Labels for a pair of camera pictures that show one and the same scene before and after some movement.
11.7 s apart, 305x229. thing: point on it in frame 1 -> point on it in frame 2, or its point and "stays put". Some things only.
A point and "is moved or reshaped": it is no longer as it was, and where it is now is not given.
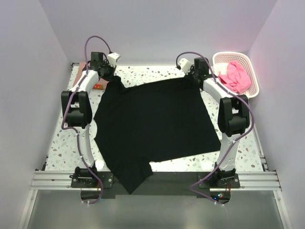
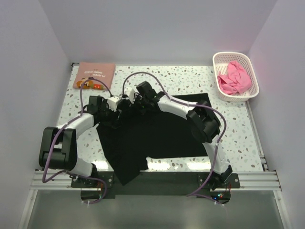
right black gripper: x=188 y=75 -> x=142 y=111
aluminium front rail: x=61 y=180 stays put
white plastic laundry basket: x=220 y=63 stays put
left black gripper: x=112 y=69 -> x=113 y=122
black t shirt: x=140 y=125 is moved or reshaped
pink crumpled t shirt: x=237 y=79 stays put
